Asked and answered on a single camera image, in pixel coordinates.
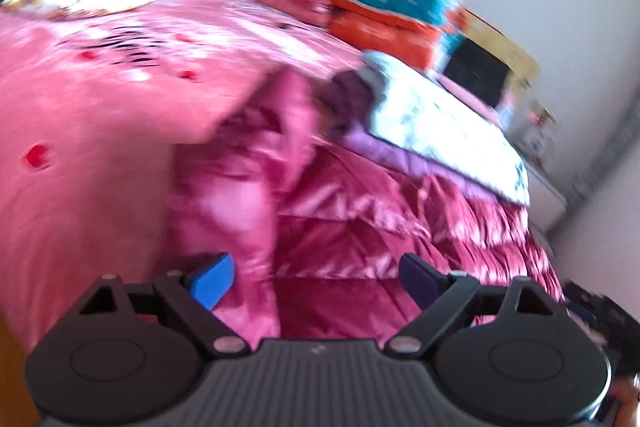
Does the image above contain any teal and orange quilt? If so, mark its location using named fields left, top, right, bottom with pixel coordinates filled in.
left=325, top=0, right=472, bottom=70

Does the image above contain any purple quilt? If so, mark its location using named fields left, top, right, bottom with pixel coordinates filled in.
left=320, top=69, right=502, bottom=204

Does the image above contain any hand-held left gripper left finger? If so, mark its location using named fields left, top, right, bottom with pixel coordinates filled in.
left=77, top=252, right=252, bottom=356

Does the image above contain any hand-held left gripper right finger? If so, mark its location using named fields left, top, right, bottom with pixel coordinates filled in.
left=384, top=252, right=562, bottom=356

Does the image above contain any light blue quilt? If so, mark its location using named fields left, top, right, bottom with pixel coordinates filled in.
left=362, top=49, right=532, bottom=208

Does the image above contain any pink heart-print blanket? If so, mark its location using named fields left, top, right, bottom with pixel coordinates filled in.
left=0, top=0, right=372, bottom=354

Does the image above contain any white bedside ornament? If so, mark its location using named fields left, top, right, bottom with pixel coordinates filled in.
left=520, top=99, right=559, bottom=158

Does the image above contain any white nightstand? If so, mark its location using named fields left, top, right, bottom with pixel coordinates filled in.
left=524, top=156, right=569, bottom=214

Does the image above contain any black cloth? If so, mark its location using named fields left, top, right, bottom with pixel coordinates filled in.
left=442, top=39, right=512, bottom=106

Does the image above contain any red down jacket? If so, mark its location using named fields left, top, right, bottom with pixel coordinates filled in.
left=167, top=69, right=567, bottom=344

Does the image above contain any yellow headboard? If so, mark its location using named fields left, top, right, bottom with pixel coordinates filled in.
left=279, top=0, right=542, bottom=84

